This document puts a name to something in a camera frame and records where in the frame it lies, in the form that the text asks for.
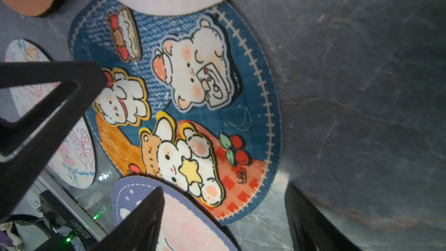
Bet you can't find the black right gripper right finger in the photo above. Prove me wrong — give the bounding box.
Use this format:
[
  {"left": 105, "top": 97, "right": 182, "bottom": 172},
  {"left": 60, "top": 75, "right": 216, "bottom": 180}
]
[{"left": 285, "top": 184, "right": 359, "bottom": 251}]

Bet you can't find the purple pink bunny coaster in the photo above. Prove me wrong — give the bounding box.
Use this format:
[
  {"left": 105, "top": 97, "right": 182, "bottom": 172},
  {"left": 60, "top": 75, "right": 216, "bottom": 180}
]
[{"left": 112, "top": 175, "right": 239, "bottom": 251}]

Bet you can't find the blue bears coaster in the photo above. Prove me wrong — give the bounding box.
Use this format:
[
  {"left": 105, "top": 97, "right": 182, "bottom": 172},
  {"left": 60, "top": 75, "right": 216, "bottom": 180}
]
[{"left": 68, "top": 0, "right": 282, "bottom": 225}]

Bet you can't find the white pink floral coaster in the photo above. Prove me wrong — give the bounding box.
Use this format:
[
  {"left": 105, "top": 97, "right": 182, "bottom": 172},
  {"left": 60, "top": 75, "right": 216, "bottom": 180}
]
[{"left": 5, "top": 39, "right": 96, "bottom": 189}]

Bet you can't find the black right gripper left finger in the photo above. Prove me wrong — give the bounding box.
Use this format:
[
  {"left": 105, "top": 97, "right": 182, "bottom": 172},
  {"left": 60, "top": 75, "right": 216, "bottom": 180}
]
[{"left": 93, "top": 187, "right": 165, "bottom": 251}]

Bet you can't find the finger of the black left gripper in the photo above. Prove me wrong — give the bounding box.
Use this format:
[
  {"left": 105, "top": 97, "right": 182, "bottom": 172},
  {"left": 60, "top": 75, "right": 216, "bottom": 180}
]
[{"left": 1, "top": 61, "right": 108, "bottom": 219}]

